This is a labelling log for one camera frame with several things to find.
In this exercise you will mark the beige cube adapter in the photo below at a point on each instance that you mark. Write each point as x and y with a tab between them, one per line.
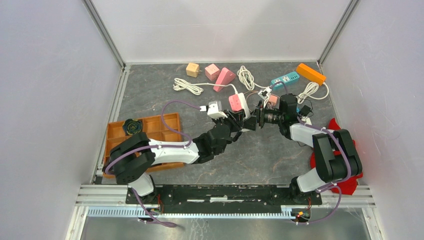
192	69

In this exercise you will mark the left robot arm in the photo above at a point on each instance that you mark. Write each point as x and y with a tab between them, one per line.
129	161

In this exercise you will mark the pink plug adapter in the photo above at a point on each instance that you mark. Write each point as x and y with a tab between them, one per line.
235	102

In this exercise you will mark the white power strip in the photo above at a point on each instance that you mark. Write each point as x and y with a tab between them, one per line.
243	102

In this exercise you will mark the pink cube adapter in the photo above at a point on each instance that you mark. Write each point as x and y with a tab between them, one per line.
212	72

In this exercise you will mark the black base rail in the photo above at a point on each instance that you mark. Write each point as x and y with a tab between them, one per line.
228	199

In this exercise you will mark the salmon usb charger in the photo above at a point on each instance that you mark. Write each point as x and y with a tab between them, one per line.
272	100

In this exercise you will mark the white square plug adapter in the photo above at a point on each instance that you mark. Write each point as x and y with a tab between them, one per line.
308	121

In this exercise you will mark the pink triangular power strip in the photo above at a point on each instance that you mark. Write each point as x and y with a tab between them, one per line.
225	77

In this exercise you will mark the orange power strip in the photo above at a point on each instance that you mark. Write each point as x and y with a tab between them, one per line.
310	74

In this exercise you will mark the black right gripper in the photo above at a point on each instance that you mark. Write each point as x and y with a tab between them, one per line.
250	123

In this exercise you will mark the black rolled cloth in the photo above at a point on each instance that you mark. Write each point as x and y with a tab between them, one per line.
132	126

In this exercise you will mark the teal power strip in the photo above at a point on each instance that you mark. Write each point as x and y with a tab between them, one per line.
289	78

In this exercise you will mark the black power adapter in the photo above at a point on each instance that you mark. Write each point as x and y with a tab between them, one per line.
304	111

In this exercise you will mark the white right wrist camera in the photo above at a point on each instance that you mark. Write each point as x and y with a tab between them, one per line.
265	94

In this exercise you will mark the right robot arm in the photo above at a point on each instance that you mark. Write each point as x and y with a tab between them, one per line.
335	154

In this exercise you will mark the orange wooden tray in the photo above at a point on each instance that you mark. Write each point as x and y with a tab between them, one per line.
154	129

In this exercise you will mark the red cloth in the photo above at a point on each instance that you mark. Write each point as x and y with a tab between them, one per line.
349	186

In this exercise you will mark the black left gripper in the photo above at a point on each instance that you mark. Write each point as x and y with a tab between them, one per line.
236	120

